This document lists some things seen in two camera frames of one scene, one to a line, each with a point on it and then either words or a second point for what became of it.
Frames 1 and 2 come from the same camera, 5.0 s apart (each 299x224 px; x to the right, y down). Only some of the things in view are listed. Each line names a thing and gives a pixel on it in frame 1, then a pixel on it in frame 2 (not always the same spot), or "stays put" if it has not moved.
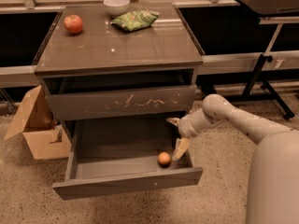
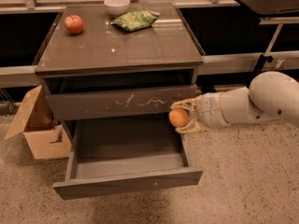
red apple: (73, 23) stays put
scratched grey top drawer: (121, 103) stays put
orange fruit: (164, 159) to (178, 117)
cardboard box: (35, 119) stays put
